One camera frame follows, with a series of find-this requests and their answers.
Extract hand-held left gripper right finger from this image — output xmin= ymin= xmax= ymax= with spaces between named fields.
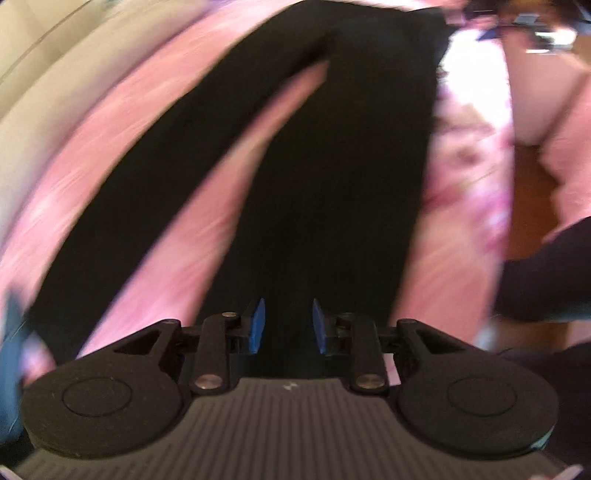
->
xmin=311 ymin=298 xmax=468 ymax=396

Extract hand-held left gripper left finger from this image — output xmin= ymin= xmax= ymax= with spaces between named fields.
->
xmin=112 ymin=298 xmax=267 ymax=396

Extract black pants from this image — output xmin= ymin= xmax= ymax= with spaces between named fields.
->
xmin=25 ymin=0 xmax=452 ymax=384

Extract person's dark clothing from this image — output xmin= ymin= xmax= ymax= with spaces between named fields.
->
xmin=495 ymin=216 xmax=591 ymax=468

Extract pink fluffy blanket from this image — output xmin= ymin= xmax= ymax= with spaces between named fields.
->
xmin=0 ymin=0 xmax=517 ymax=386

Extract blue denim garment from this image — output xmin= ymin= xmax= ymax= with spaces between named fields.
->
xmin=0 ymin=288 xmax=34 ymax=445

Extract pink crumpled cloth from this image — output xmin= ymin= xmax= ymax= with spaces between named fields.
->
xmin=538 ymin=104 xmax=591 ymax=244

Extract pale pink cushion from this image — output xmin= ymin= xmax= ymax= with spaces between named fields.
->
xmin=504 ymin=28 xmax=591 ymax=147

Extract cream wardrobe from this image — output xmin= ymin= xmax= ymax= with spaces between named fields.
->
xmin=0 ymin=0 xmax=112 ymax=88

